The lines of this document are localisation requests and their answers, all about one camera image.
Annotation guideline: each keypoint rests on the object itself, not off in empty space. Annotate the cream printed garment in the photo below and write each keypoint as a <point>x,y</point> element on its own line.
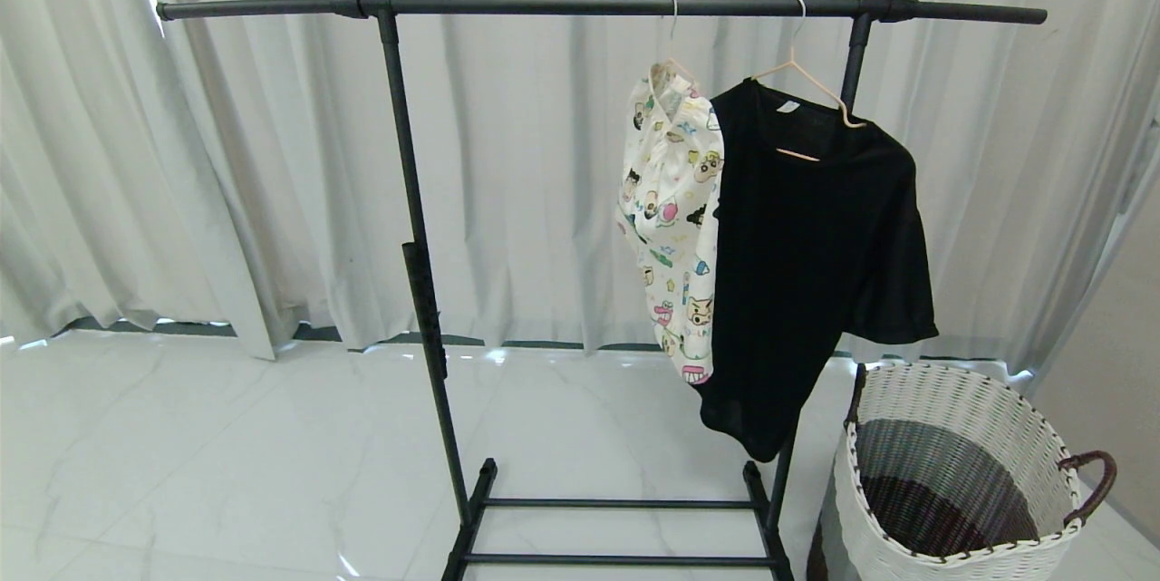
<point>675,218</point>

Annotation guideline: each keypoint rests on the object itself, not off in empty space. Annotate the black garment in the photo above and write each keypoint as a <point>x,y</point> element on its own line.
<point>816,273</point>

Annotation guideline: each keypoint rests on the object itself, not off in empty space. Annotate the pink clothes hanger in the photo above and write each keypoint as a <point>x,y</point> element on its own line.
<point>816,84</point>
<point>673,19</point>

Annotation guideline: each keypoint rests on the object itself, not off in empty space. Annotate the black clothes rack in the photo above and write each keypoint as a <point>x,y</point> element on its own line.
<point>589,4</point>

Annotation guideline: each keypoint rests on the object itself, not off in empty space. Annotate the white laundry basket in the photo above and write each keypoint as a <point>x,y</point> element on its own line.
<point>952,391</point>

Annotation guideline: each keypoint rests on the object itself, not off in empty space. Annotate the white curtain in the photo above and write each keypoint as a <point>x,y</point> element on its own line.
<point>272,155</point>

